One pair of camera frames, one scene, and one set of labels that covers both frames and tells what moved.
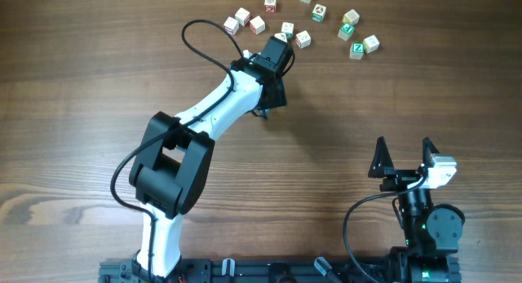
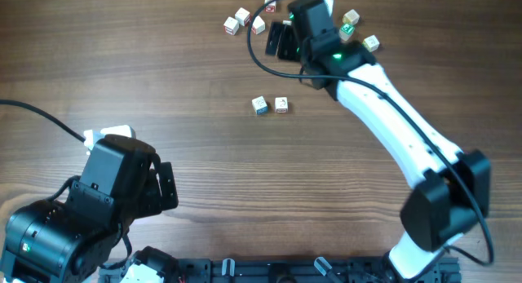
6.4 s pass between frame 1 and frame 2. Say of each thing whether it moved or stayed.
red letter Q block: stayed
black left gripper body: moved
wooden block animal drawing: stayed
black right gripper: moved
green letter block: stayed
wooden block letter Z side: stayed
